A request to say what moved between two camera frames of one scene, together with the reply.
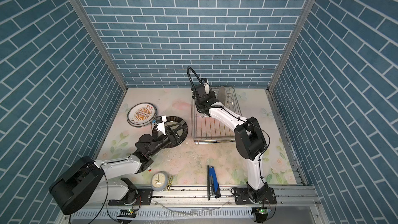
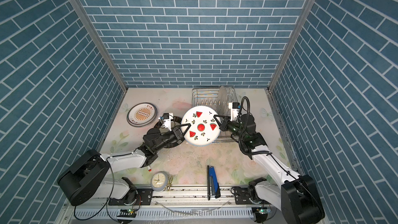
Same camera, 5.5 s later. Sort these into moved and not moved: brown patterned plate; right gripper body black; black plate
Moved: right gripper body black
Not moved: black plate; brown patterned plate
